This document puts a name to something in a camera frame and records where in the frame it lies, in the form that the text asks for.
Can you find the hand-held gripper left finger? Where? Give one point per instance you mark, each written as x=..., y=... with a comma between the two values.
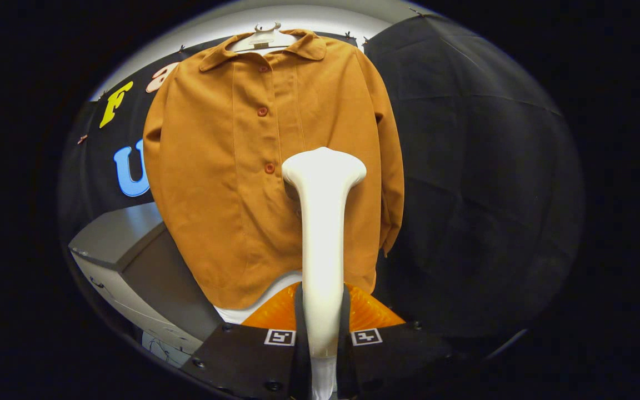
x=300, y=316

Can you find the grey drawer cabinet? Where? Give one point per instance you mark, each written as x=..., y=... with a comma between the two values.
x=148, y=266

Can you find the white hanger form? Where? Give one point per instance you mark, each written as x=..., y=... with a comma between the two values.
x=264, y=39

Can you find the white garment steamer head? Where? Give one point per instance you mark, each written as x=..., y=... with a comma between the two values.
x=323, y=233

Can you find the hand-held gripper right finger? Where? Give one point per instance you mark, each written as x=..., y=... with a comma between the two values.
x=345, y=316

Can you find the orange button-up shirt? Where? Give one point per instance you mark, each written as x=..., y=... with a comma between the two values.
x=214, y=194

